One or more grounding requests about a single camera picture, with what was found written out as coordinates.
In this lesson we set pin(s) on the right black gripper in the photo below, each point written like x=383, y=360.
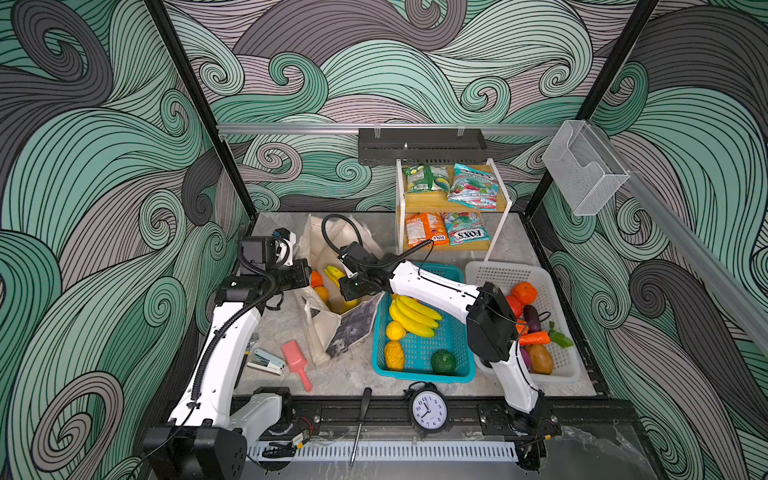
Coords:
x=347, y=292

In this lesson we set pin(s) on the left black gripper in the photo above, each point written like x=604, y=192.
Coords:
x=301, y=270

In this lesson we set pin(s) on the orange fruit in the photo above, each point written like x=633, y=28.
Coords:
x=316, y=280

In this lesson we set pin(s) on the yellow orange mango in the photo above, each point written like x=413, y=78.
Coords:
x=322, y=292

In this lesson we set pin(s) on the yellow banana bunch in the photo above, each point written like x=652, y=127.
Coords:
x=335, y=275
x=412, y=320

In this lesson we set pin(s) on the beige canvas tote bag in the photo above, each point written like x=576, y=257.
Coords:
x=332, y=324

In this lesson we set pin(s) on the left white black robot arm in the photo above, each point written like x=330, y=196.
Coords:
x=204, y=438

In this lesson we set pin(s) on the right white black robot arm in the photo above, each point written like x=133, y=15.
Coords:
x=490, y=325

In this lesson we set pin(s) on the orange candy bag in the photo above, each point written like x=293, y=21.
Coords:
x=426, y=226

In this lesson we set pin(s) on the green Fox's candy bag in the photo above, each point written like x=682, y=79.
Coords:
x=464, y=228

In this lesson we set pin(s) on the green yellow snack bag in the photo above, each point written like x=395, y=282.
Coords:
x=426, y=178

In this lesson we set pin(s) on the red green candy bag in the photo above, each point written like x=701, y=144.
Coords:
x=473, y=188

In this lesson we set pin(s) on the yellow lemon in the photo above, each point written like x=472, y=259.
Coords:
x=395, y=331

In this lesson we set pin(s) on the white wooden shelf rack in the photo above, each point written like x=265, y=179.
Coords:
x=409, y=203

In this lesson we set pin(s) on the pink plastic scoop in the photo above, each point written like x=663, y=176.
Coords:
x=296, y=362

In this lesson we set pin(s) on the white stapler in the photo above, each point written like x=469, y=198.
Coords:
x=264, y=361

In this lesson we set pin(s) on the teal plastic basket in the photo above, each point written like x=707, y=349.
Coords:
x=451, y=336

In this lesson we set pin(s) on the green avocado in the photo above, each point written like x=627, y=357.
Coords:
x=443, y=362

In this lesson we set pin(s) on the black alarm clock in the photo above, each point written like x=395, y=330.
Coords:
x=428, y=411

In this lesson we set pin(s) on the red tomato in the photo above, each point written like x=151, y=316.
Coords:
x=515, y=305

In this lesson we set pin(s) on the orange tangerine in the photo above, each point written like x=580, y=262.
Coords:
x=525, y=292

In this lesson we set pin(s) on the orange carrot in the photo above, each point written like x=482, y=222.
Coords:
x=533, y=334

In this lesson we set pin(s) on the purple onion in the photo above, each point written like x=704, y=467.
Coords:
x=526, y=359

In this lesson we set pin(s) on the brown potato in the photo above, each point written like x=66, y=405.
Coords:
x=540, y=359

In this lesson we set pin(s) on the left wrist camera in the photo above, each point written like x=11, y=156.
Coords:
x=274, y=250

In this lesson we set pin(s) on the black handled screwdriver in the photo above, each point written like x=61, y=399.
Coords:
x=364, y=406

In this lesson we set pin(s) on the black metal wall tray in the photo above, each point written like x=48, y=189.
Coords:
x=414, y=146

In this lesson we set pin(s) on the white perforated cable duct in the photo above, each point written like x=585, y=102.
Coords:
x=393, y=451

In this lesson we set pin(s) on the clear plastic wall holder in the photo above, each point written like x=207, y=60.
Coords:
x=585, y=166

